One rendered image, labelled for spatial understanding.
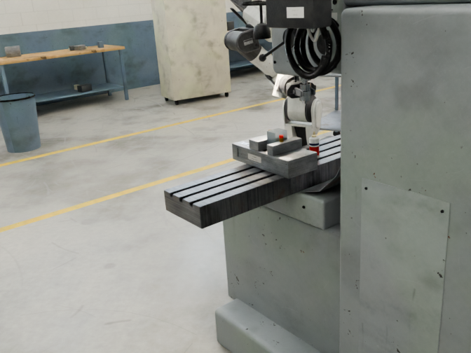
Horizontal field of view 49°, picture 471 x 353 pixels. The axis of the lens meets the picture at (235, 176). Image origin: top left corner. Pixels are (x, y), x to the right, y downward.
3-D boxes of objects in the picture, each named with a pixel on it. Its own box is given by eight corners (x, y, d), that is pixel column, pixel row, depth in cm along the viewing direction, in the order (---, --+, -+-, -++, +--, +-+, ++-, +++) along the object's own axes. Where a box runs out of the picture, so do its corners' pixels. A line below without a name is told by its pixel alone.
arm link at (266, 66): (275, 85, 262) (243, 60, 251) (292, 66, 258) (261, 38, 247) (282, 94, 253) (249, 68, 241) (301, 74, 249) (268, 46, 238)
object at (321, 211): (238, 197, 231) (237, 171, 227) (294, 176, 251) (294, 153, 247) (322, 232, 194) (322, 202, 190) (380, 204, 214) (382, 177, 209)
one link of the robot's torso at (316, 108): (302, 162, 313) (289, 91, 286) (333, 166, 302) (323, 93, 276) (291, 177, 303) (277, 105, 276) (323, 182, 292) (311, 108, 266)
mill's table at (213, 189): (165, 209, 192) (162, 190, 189) (376, 137, 263) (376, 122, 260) (201, 229, 174) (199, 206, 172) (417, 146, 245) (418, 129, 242)
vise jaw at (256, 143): (249, 148, 207) (248, 139, 205) (277, 141, 215) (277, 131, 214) (258, 151, 202) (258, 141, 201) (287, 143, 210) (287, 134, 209)
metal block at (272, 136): (267, 146, 204) (266, 130, 202) (278, 142, 207) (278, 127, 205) (275, 148, 200) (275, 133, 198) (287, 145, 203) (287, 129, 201)
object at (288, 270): (226, 296, 265) (217, 186, 245) (272, 274, 284) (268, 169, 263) (350, 378, 205) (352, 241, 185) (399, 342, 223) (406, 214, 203)
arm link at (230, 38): (242, 59, 251) (221, 43, 245) (253, 43, 251) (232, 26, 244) (254, 61, 241) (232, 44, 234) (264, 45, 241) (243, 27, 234)
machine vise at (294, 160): (232, 159, 218) (230, 134, 215) (260, 151, 226) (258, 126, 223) (288, 179, 191) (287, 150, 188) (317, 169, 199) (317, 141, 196)
